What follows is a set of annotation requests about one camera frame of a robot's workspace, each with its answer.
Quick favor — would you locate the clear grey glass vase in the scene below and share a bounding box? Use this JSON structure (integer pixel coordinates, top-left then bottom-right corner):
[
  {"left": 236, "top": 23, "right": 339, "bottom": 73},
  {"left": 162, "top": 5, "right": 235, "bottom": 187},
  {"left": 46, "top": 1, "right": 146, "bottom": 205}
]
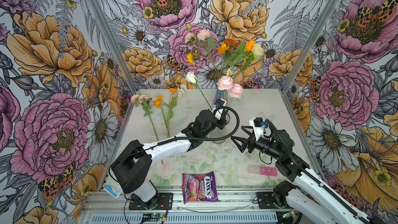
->
[{"left": 207, "top": 110, "right": 230, "bottom": 139}]

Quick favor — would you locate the blue purple glass vase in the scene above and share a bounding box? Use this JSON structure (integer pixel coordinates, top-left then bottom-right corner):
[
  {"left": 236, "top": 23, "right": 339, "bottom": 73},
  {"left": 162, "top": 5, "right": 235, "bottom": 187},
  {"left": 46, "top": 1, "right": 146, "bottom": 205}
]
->
[{"left": 213, "top": 89, "right": 229, "bottom": 106}]

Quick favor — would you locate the yellow orange rose flower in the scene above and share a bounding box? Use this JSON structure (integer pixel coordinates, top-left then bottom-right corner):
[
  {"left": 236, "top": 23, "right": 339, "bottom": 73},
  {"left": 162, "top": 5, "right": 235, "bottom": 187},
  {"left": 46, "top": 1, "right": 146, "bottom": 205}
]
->
[{"left": 231, "top": 40, "right": 256, "bottom": 77}]

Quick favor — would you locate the yellow orange poppy stem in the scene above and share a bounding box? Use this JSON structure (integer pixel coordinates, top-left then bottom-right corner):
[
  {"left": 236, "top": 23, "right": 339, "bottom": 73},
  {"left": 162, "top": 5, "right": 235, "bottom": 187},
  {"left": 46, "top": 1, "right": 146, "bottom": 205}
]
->
[{"left": 186, "top": 39, "right": 230, "bottom": 77}]

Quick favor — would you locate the white rose flower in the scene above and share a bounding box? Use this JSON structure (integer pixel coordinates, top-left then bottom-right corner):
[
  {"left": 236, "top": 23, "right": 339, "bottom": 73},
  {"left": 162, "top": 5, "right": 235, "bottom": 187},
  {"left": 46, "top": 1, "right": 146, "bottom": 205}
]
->
[{"left": 237, "top": 43, "right": 264, "bottom": 78}]

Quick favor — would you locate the orange gerbera flower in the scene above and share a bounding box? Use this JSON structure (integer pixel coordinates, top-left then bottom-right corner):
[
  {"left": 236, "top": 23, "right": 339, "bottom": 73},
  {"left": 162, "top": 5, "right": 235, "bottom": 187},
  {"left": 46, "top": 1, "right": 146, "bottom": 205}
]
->
[{"left": 224, "top": 38, "right": 239, "bottom": 48}]

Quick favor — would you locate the pink carnation flower stem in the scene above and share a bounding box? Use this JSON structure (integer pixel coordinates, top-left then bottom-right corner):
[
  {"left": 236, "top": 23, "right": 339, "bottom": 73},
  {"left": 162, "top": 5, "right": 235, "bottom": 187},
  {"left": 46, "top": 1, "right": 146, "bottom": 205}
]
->
[{"left": 184, "top": 24, "right": 221, "bottom": 73}]

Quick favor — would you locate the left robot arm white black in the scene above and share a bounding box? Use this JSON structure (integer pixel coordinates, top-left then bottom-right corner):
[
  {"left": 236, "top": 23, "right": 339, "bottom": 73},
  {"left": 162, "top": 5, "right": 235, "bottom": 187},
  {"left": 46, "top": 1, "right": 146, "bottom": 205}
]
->
[{"left": 109, "top": 106, "right": 234, "bottom": 209}]

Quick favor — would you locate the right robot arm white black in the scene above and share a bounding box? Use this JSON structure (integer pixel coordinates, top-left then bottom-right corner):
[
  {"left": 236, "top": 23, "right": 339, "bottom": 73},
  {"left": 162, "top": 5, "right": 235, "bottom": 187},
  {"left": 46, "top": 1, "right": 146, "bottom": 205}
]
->
[{"left": 231, "top": 122, "right": 383, "bottom": 224}]

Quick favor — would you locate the pink white pill organizer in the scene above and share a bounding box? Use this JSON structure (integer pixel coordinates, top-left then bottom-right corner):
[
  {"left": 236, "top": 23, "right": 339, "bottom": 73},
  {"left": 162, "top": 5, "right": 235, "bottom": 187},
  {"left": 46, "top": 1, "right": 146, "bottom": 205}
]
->
[{"left": 248, "top": 164, "right": 278, "bottom": 177}]

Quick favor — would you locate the orange poppy stem on table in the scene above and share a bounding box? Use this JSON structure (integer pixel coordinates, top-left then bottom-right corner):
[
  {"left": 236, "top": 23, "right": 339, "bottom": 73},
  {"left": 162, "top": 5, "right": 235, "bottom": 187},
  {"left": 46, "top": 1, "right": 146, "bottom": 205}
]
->
[{"left": 153, "top": 88, "right": 178, "bottom": 138}]

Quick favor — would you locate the purple Fox's candy bag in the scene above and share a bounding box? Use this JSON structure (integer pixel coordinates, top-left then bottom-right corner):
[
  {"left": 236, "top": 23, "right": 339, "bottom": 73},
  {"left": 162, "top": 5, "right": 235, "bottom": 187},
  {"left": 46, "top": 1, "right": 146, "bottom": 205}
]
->
[{"left": 182, "top": 172, "right": 219, "bottom": 204}]

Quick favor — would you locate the white blue packet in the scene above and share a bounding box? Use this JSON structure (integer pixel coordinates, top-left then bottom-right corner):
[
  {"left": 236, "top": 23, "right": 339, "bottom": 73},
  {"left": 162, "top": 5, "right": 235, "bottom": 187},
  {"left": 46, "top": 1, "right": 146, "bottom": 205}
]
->
[{"left": 104, "top": 183, "right": 123, "bottom": 199}]

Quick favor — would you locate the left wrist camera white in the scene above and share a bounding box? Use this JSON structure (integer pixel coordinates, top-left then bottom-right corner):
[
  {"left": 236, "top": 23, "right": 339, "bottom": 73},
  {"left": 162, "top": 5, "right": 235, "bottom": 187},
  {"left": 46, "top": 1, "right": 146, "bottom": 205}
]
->
[{"left": 213, "top": 99, "right": 227, "bottom": 120}]

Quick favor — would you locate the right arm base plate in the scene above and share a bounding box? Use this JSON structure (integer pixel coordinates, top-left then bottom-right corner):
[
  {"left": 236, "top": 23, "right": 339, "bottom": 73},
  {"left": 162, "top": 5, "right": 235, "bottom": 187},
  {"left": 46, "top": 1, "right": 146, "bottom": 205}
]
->
[{"left": 252, "top": 191, "right": 297, "bottom": 210}]

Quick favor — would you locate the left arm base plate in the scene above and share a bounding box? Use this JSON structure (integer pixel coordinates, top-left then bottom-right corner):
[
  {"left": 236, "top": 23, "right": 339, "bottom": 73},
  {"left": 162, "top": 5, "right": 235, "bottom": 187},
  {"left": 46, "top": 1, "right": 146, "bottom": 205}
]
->
[{"left": 129, "top": 192, "right": 174, "bottom": 211}]

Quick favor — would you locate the aluminium rail front frame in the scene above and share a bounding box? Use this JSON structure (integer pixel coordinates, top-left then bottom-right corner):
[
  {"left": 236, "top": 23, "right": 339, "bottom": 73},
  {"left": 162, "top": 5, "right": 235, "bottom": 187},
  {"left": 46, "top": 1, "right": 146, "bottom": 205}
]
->
[{"left": 77, "top": 186, "right": 349, "bottom": 224}]

